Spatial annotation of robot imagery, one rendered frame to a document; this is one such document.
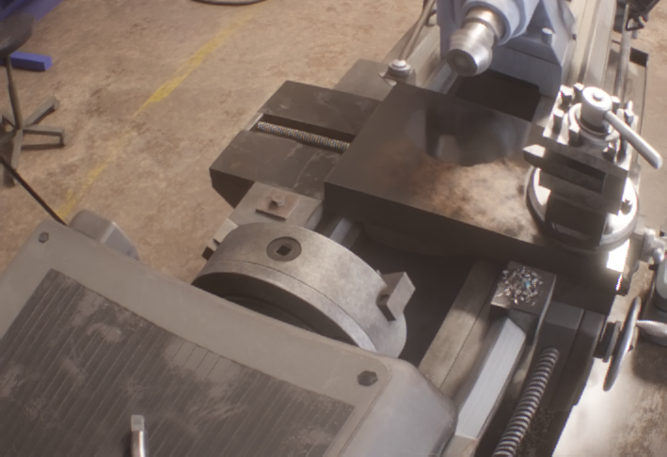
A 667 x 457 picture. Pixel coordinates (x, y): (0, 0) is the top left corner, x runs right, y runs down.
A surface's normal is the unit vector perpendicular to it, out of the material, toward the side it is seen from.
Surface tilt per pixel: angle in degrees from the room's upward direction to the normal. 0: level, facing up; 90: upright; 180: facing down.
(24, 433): 0
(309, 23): 0
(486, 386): 36
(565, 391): 90
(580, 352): 90
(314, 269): 17
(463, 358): 0
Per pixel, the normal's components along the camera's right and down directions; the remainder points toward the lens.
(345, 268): 0.40, -0.52
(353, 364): -0.03, -0.73
